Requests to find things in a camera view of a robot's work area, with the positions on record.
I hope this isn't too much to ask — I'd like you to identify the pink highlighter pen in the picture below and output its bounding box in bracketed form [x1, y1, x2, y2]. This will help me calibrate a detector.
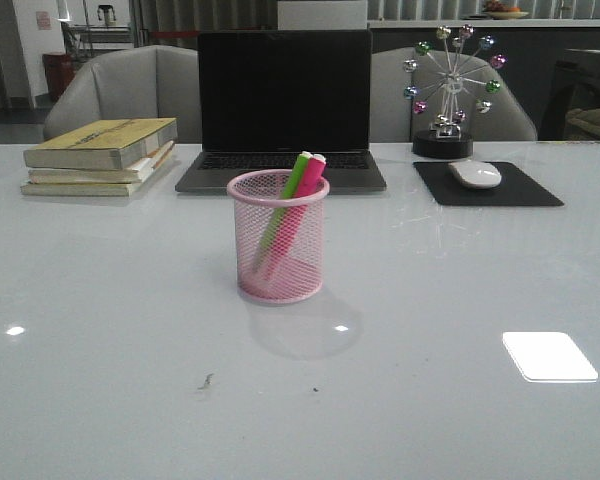
[263, 154, 326, 281]

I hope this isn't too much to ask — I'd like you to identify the green highlighter pen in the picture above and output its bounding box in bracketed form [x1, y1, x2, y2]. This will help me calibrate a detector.
[252, 150, 312, 274]

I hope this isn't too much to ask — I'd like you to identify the pink mesh pen holder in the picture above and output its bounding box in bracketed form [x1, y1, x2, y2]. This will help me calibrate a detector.
[227, 169, 330, 304]

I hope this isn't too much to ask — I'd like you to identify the dark grey laptop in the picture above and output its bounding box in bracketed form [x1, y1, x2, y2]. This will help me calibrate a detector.
[175, 29, 386, 195]

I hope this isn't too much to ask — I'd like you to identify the ferris wheel desk ornament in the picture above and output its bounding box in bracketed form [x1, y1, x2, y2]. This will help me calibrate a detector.
[403, 23, 503, 159]

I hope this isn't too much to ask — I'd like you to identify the middle cream book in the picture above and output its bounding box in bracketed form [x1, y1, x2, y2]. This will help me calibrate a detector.
[28, 141, 175, 184]

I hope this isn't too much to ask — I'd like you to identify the cream book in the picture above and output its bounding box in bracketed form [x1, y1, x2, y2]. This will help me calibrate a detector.
[28, 141, 175, 184]
[21, 158, 170, 197]

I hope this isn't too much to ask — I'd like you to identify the white computer mouse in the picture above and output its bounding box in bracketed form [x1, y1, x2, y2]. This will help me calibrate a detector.
[448, 160, 502, 189]

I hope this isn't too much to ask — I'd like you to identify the right grey armchair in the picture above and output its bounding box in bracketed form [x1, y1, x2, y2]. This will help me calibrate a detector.
[369, 47, 537, 142]

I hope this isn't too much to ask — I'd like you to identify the grey armchair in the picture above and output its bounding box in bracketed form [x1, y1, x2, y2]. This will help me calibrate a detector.
[369, 47, 537, 142]
[43, 45, 202, 143]

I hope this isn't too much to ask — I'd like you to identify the left grey armchair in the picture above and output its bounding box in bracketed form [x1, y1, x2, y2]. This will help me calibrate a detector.
[43, 45, 202, 143]

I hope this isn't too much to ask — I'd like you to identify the black mouse pad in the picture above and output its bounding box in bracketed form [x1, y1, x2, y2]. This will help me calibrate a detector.
[413, 161, 564, 207]

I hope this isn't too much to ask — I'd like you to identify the top yellow book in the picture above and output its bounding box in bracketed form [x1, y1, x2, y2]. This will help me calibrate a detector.
[23, 118, 178, 170]

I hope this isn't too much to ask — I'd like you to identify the bottom cream book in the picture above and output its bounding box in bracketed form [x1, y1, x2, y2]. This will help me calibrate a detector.
[21, 158, 170, 197]

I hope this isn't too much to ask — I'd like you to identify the red trash bin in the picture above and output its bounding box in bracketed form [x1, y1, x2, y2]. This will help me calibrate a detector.
[42, 52, 74, 101]

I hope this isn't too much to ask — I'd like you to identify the fruit bowl on counter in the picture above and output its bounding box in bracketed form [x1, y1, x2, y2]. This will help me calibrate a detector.
[482, 0, 528, 20]

